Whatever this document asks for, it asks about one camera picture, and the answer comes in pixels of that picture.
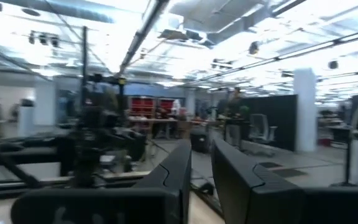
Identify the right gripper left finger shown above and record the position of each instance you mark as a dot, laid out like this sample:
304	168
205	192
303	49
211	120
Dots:
169	186

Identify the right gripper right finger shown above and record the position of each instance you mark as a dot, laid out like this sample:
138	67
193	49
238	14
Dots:
250	186

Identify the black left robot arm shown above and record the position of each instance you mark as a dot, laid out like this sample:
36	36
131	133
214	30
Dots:
87	93

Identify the black mat striped orange edge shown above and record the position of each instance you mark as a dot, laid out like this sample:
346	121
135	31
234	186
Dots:
280	169

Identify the red bin rack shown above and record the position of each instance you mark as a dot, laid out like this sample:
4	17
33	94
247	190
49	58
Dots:
166	105
141	107

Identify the black computer tower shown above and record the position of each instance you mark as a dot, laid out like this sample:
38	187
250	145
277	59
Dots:
199	141

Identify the wooden workbench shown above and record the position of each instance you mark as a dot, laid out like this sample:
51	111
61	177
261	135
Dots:
154	124

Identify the black standing desk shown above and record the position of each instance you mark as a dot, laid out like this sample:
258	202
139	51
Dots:
236	130

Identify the white office chair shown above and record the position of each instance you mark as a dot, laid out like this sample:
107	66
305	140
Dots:
261	127

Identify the person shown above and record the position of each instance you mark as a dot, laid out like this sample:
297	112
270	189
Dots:
234	104

